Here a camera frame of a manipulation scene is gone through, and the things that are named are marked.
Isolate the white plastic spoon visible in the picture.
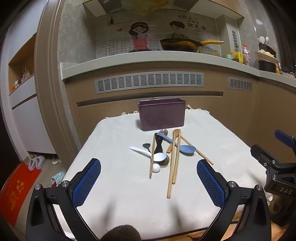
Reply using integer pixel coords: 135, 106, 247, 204
129, 146, 167, 163

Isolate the wooden board with food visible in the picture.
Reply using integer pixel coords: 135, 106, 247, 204
254, 47, 279, 64

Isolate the small grey vent grille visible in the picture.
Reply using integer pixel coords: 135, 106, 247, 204
228, 76, 253, 92

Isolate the brown fuzzy microphone cover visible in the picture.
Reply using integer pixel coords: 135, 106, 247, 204
101, 225, 142, 241

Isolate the teal cloth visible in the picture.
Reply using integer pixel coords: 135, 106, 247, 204
51, 171, 66, 187

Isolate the red doormat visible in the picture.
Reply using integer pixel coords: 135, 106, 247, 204
0, 163, 43, 229

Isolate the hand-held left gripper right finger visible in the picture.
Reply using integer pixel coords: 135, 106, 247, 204
196, 159, 272, 241

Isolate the clear bottle red cap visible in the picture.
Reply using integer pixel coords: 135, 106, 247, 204
242, 43, 251, 65

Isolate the black handled metal utensil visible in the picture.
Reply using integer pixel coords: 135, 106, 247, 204
154, 133, 170, 168

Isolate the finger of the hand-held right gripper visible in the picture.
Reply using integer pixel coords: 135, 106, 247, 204
250, 144, 278, 171
274, 130, 296, 149

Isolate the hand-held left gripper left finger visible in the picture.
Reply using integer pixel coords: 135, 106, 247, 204
26, 158, 101, 241

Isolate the black wok yellow handle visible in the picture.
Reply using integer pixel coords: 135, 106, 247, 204
159, 38, 225, 53

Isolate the grey kitchen countertop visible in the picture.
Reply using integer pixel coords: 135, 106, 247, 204
60, 50, 296, 87

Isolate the wooden kitchen cabinet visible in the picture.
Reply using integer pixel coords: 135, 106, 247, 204
66, 75, 296, 163

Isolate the wooden spoon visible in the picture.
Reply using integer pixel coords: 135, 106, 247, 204
166, 129, 181, 154

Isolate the black pot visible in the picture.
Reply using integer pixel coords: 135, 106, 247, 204
258, 60, 277, 73

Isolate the blue plastic spoon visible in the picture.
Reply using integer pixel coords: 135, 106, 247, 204
155, 133, 197, 155

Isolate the yellow container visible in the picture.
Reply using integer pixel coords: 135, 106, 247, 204
231, 51, 243, 63

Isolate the purple plastic utensil holder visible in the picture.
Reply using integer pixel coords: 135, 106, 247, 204
137, 98, 186, 132

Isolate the shelf clutter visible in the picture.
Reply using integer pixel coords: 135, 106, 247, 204
10, 67, 31, 90

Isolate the white table cloth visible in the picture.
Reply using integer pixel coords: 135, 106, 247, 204
59, 108, 273, 240

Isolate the long grey vent grille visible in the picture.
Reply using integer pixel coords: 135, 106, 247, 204
94, 72, 205, 95

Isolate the wooden chopstick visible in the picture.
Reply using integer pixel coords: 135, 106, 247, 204
149, 134, 156, 178
180, 136, 214, 165
167, 130, 181, 199
172, 139, 180, 184

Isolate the cartoon wall poster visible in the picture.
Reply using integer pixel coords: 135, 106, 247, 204
96, 13, 219, 58

